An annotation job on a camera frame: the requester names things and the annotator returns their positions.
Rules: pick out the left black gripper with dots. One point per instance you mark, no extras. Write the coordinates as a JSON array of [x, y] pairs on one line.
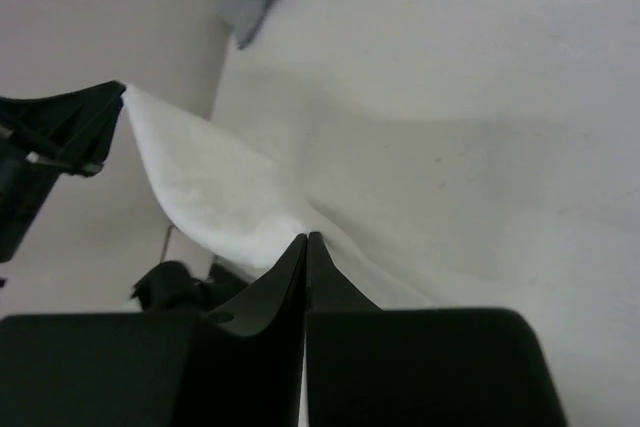
[[70, 132]]

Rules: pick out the white tank top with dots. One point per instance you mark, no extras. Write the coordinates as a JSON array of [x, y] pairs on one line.
[[239, 204]]

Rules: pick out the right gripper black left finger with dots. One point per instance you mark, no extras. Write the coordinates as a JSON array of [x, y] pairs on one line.
[[237, 365]]

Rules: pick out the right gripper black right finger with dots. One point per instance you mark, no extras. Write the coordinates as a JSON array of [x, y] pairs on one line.
[[367, 366]]

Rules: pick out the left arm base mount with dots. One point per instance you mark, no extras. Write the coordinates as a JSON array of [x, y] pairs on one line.
[[188, 277]]

